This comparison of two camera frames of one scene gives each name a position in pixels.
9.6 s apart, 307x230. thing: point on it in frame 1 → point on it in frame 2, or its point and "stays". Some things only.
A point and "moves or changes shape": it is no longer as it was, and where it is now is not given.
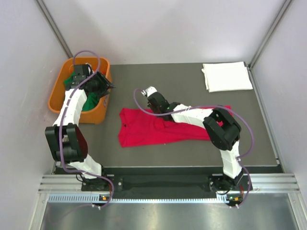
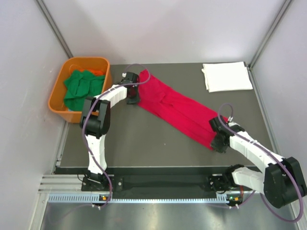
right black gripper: [150, 106] → [219, 148]
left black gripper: [105, 84] → [136, 98]
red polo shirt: [138, 128] moves or changes shape
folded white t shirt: [227, 76] stays
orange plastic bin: [101, 114] stays
